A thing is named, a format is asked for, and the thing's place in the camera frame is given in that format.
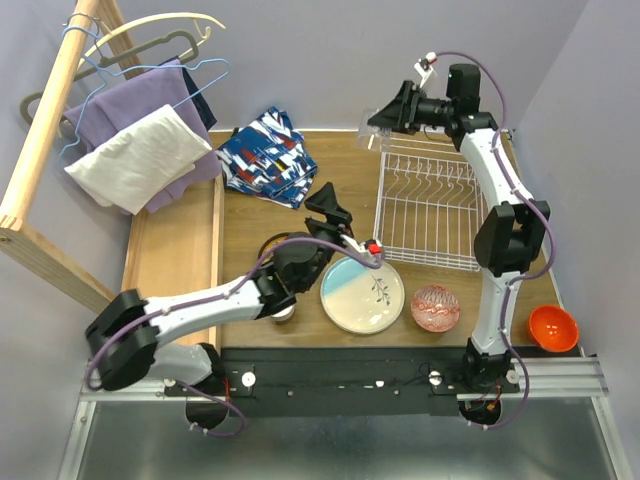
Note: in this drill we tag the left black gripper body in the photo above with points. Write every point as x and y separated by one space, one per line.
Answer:
329 219

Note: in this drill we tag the white wire dish rack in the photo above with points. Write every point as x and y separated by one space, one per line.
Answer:
429 202

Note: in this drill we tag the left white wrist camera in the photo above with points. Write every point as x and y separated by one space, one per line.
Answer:
368 250

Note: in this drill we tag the blue and cream plate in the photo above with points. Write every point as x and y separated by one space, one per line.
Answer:
360 300

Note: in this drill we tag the metal cup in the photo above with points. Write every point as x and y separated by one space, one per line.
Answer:
283 316

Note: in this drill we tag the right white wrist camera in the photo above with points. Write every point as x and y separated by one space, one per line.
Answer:
425 69

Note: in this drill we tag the black mounting base plate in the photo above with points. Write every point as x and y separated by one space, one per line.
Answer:
345 381

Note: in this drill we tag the grey plastic hanger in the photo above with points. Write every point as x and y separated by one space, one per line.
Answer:
109 61

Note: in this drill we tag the dark navy cloth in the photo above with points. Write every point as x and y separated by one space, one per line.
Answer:
202 107

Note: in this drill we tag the yellow patterned lacquer plate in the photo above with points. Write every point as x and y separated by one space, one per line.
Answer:
271 242

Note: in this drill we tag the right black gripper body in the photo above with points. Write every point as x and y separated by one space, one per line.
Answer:
406 106

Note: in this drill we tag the red patterned bowl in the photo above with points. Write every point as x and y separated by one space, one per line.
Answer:
435 309

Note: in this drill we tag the orange bowl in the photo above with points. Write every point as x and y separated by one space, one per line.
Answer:
553 329

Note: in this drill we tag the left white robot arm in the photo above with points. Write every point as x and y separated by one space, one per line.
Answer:
125 336

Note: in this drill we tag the light blue wire hanger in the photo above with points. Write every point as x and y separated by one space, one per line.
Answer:
127 96

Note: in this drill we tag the white folded cloth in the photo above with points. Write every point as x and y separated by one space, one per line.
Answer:
134 168

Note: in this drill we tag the clear drinking glass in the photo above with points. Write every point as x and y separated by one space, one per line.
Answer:
373 138

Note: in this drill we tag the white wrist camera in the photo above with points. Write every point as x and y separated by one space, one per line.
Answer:
368 250
425 69

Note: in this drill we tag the aluminium rail frame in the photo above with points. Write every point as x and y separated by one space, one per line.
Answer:
557 426

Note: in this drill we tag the cream plastic hanger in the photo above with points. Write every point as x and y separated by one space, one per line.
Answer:
116 40

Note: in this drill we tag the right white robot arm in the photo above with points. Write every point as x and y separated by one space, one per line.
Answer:
509 239

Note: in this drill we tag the blue patterned cloth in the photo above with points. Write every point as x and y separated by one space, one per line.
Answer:
267 159

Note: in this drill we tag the purple cloth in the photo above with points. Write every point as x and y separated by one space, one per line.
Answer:
145 142

